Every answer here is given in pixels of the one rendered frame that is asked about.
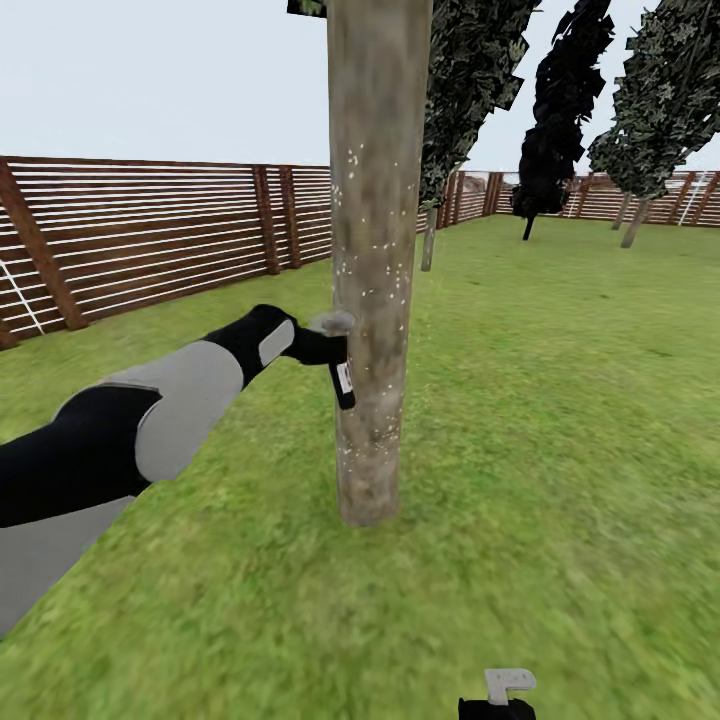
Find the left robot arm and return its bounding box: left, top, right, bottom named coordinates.
left=0, top=307, right=355, bottom=629

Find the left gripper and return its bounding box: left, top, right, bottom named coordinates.
left=300, top=329, right=347, bottom=366

